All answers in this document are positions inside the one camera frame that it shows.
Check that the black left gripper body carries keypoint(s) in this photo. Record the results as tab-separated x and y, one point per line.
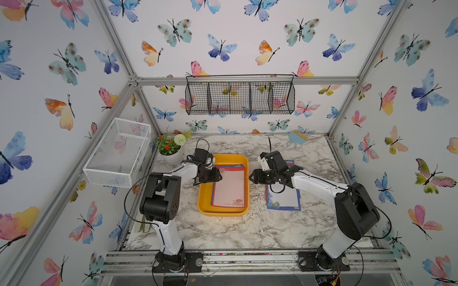
210	175

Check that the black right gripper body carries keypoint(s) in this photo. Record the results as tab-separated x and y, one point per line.
265	177

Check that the blue stationery paper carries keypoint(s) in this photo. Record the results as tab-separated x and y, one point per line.
288	200

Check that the red stationery paper bottom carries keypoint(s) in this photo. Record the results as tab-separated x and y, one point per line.
230	191

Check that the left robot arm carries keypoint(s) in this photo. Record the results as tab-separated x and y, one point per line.
161	200

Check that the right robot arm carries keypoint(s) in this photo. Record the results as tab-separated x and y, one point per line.
356	214

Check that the yellow plastic storage box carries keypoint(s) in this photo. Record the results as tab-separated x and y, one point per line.
205	190

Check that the potted artificial flowers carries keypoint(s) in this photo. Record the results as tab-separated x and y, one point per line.
172	143

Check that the black wire wall basket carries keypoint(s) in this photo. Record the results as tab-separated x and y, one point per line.
240	94

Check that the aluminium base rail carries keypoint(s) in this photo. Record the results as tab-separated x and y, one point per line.
366	264

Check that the white mesh wall basket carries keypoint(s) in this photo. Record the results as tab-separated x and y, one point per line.
117	157

